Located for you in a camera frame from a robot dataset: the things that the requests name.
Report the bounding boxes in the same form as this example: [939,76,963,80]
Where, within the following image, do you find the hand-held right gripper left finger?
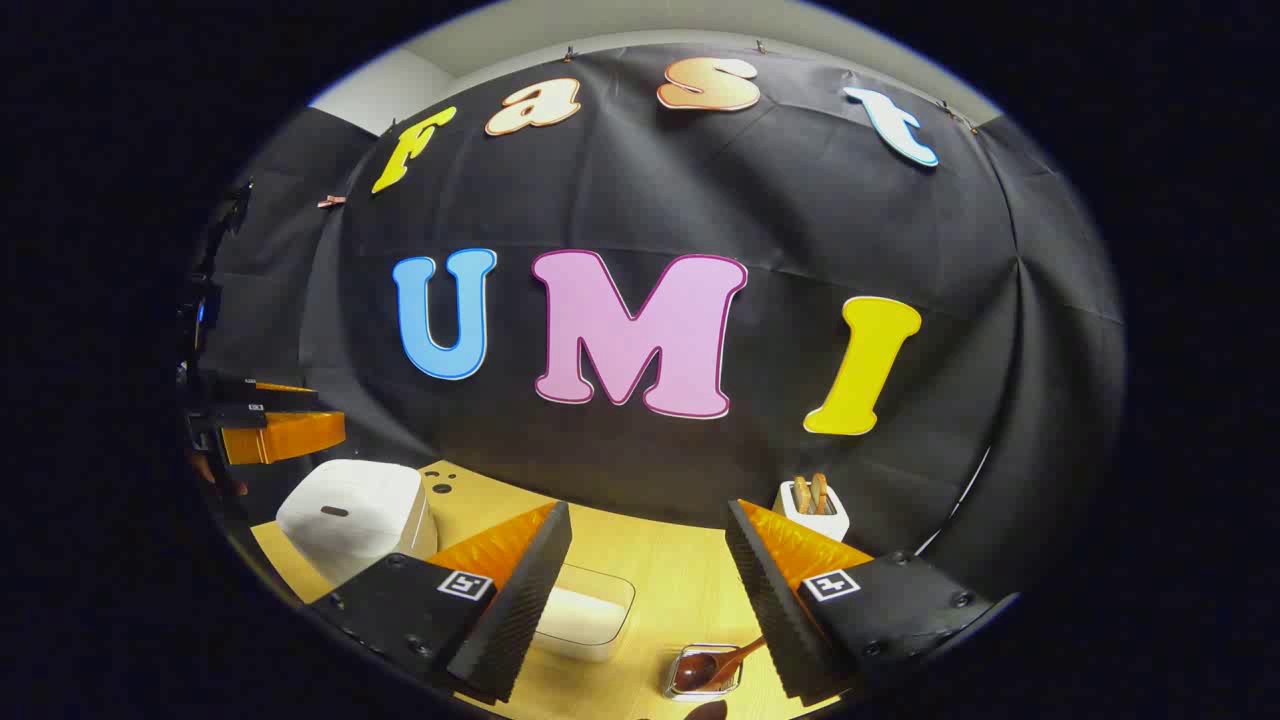
[305,500,574,704]

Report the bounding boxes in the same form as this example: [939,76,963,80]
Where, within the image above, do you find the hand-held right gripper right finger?
[725,498,996,706]

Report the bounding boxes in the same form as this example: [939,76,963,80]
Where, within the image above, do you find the clear container of white rice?
[530,563,637,664]

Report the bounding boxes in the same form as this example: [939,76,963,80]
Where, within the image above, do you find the white rice cooker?
[276,459,439,589]

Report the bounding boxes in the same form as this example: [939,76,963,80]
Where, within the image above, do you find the dark wooden spoon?
[672,636,768,695]

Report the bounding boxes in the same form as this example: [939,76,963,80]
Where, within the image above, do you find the clear glass chopstick holder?
[664,644,743,701]

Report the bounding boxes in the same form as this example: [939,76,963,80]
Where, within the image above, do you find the white toaster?
[778,478,851,543]

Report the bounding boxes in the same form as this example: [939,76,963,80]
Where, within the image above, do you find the black backdrop cloth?
[185,42,1128,601]

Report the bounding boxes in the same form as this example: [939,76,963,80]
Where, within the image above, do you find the white cable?
[915,445,991,556]

